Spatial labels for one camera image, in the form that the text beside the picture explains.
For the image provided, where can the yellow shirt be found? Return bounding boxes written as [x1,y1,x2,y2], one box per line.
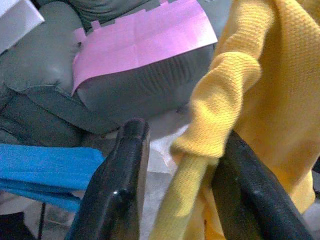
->
[149,0,320,240]

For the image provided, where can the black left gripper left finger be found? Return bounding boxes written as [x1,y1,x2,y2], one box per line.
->
[66,118,151,240]

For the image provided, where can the grey leather sofa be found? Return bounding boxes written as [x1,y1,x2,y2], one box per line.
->
[0,0,216,148]

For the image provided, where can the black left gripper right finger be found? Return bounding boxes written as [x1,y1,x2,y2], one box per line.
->
[211,131,316,240]

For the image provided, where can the blue shirt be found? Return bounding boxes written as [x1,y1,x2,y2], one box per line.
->
[0,143,106,213]

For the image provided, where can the pink paper sheet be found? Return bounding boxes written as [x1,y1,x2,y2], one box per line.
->
[71,0,218,97]

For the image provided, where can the black garment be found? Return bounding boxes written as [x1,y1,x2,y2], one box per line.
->
[0,212,33,240]

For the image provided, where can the white flat panel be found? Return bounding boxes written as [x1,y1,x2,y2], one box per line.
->
[0,0,46,55]

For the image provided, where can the black metal drying rack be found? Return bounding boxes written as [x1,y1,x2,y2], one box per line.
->
[38,202,47,238]

